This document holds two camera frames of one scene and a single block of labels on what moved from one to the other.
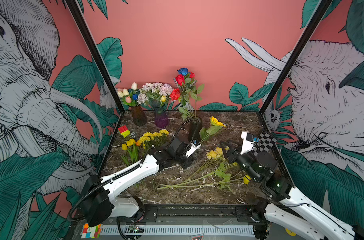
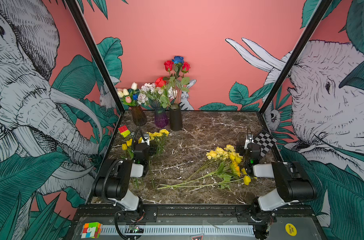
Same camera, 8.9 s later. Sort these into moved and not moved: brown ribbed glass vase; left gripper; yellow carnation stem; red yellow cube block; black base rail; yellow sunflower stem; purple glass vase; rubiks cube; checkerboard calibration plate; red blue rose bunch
Moved: red blue rose bunch; left gripper; yellow sunflower stem
Not moved: yellow carnation stem; brown ribbed glass vase; red yellow cube block; checkerboard calibration plate; purple glass vase; rubiks cube; black base rail
